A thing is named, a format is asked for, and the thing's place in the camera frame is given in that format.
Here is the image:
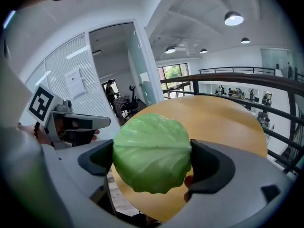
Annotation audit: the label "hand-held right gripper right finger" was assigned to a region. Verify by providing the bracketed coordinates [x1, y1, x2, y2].
[161, 139, 297, 228]

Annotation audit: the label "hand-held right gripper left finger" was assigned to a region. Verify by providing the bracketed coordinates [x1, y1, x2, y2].
[42, 139, 152, 228]

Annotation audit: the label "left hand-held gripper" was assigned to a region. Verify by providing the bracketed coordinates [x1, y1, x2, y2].
[27, 84, 111, 150]

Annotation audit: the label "green cabbage vegetable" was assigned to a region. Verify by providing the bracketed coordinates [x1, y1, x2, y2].
[112, 113, 192, 195]

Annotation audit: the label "person's left forearm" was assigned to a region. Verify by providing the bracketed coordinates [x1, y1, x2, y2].
[17, 123, 52, 146]

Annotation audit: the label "person's left hand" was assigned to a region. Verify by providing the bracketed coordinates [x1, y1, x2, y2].
[91, 128, 101, 142]

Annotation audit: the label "checked cloth table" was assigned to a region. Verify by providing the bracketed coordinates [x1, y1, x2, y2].
[113, 95, 131, 118]

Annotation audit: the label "black office chair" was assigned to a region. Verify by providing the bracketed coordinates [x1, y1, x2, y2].
[121, 85, 140, 118]

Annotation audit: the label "white paper notice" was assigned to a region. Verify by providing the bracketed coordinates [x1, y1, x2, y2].
[64, 67, 86, 99]

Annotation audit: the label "person's white shirt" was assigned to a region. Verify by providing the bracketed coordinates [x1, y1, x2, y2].
[0, 39, 72, 228]

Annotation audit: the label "frosted glass door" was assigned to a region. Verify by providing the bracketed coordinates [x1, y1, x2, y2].
[127, 28, 157, 106]

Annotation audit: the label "white window blinds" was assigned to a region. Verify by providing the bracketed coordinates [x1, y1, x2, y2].
[25, 33, 112, 118]

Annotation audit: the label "brown framed window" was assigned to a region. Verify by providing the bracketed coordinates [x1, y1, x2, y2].
[156, 63, 192, 100]

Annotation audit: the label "dark metal balcony railing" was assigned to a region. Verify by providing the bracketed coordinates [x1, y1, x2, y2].
[160, 72, 304, 175]

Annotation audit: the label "thin black metal railing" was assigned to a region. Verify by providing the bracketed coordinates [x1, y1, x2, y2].
[198, 66, 276, 76]

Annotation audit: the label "large black pendant lamp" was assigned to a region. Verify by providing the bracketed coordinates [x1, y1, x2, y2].
[224, 11, 245, 27]

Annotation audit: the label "dark bead bracelet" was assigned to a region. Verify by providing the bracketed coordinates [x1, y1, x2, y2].
[33, 122, 41, 140]

